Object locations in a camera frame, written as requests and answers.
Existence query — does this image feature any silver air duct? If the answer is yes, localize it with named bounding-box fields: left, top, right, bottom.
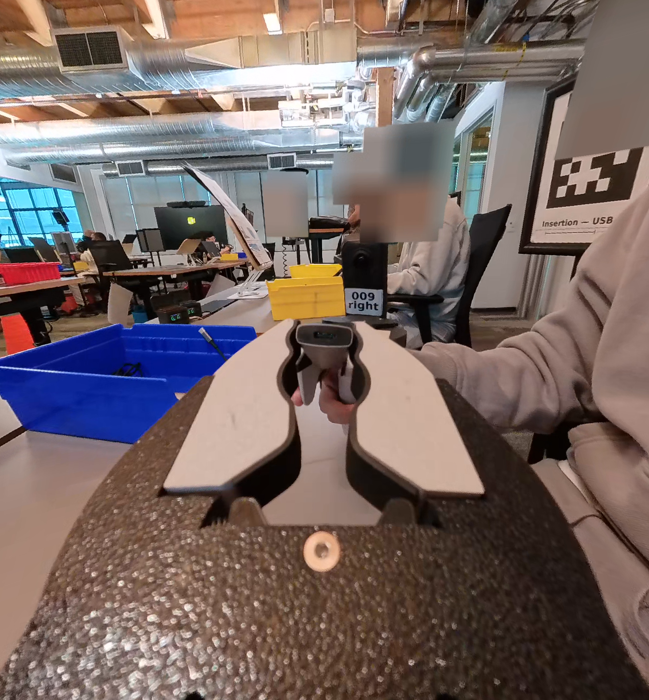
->
left=0, top=30, right=359, bottom=104
left=0, top=111, right=359, bottom=162

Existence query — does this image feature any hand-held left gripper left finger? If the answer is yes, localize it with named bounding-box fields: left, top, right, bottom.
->
left=163, top=319, right=303, bottom=496

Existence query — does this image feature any dark grey USB adapter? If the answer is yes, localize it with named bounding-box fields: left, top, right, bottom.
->
left=295, top=322, right=356, bottom=365

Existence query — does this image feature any grey neighbouring desk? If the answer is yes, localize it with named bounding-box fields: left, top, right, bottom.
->
left=143, top=289, right=282, bottom=332

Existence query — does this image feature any person's right hand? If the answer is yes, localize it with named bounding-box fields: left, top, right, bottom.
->
left=292, top=367, right=358, bottom=426

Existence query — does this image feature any wooden top table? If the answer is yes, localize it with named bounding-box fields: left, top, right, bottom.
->
left=0, top=275, right=86, bottom=342

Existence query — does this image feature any red plastic bin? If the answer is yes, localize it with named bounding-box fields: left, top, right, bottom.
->
left=0, top=262, right=63, bottom=286

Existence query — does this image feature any black cable with metal plug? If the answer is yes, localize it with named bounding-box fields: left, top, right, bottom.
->
left=198, top=326, right=229, bottom=362

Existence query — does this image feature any person's right forearm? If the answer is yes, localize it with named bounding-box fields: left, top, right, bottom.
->
left=411, top=159, right=649, bottom=439

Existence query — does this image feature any black wall screen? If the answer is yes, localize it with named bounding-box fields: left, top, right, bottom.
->
left=153, top=205, right=229, bottom=250

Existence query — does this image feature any stack of yellow bins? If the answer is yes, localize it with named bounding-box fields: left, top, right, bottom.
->
left=265, top=276, right=347, bottom=322

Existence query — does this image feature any framed wall poster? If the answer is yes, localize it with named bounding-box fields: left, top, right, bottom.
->
left=518, top=75, right=649, bottom=257

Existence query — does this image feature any tilted white board stand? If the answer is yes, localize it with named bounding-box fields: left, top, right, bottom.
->
left=181, top=162, right=277, bottom=300

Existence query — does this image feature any blue plastic bin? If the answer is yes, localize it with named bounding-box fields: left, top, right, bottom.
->
left=0, top=323, right=258, bottom=444

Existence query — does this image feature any black office chair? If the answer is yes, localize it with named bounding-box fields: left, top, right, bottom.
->
left=386, top=203, right=514, bottom=349

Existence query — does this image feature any black box with green display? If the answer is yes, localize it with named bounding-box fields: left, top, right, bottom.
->
left=156, top=300, right=203, bottom=326

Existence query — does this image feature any person's grey clothing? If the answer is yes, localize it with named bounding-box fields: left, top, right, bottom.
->
left=531, top=420, right=649, bottom=700

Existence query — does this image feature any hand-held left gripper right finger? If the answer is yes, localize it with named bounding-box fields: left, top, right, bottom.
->
left=345, top=321, right=487, bottom=499

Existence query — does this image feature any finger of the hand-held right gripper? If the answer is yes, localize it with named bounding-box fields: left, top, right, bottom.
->
left=296, top=353, right=323, bottom=407
left=337, top=357, right=359, bottom=407

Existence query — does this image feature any orange cone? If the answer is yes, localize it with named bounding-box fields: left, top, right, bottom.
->
left=0, top=314, right=36, bottom=356

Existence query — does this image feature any ceiling vent unit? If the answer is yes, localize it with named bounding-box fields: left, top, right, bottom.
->
left=50, top=25, right=130, bottom=73

